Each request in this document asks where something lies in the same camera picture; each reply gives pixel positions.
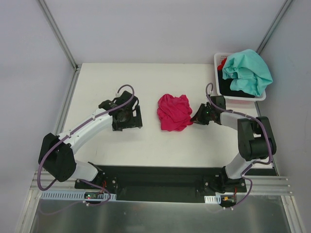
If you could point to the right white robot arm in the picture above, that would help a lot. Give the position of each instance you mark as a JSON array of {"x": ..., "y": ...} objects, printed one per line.
[{"x": 256, "y": 142}]

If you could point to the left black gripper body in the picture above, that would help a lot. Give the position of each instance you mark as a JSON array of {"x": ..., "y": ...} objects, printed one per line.
[{"x": 138, "y": 116}]

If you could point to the black t shirt in basket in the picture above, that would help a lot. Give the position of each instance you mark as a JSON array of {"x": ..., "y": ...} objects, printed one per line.
[{"x": 224, "y": 86}]

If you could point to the red t shirt in basket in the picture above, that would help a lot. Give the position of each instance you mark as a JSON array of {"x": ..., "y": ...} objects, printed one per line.
[{"x": 221, "y": 65}]

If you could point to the aluminium frame rail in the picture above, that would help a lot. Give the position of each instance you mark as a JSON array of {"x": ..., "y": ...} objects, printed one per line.
[{"x": 262, "y": 185}]

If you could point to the teal t shirt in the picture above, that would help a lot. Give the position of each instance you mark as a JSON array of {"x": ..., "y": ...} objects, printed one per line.
[{"x": 247, "y": 72}]

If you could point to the left white cable duct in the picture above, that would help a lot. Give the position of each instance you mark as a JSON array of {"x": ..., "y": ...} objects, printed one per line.
[{"x": 77, "y": 195}]

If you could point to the right white cable duct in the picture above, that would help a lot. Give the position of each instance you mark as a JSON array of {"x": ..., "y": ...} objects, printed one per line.
[{"x": 213, "y": 199}]

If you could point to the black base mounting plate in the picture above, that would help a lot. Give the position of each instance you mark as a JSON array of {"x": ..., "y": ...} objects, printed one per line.
[{"x": 165, "y": 184}]

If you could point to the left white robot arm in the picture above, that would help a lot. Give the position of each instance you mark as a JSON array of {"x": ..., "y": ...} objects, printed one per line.
[{"x": 57, "y": 154}]

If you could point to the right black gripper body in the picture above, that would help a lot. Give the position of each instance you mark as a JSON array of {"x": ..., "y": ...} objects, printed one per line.
[{"x": 199, "y": 115}]

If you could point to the white plastic laundry basket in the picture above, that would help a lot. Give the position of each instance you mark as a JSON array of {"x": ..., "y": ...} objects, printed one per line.
[{"x": 218, "y": 58}]

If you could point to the magenta t shirt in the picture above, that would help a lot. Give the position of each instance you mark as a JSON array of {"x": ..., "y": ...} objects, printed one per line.
[{"x": 174, "y": 113}]

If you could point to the white cable duct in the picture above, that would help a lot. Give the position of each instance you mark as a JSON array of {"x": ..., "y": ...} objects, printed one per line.
[
  {"x": 77, "y": 195},
  {"x": 213, "y": 199}
]

